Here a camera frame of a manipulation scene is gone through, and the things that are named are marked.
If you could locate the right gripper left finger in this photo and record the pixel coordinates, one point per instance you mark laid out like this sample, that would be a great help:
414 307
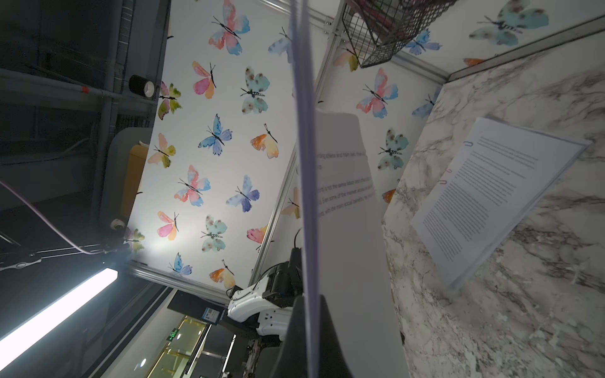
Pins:
292 358

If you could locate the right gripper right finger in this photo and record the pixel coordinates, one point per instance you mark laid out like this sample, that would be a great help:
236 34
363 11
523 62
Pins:
332 363

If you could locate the yellow highlighted document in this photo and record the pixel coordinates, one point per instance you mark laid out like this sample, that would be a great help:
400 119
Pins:
344 256

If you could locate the plain text document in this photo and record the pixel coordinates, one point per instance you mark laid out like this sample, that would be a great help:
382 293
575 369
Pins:
485 192

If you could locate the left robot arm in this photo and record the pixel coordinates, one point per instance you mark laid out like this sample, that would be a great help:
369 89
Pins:
265 308

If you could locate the ceiling light panel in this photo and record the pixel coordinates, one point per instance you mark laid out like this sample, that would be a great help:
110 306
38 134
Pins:
33 330

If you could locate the black wire basket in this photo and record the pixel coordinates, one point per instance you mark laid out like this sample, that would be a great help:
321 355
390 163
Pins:
379 30

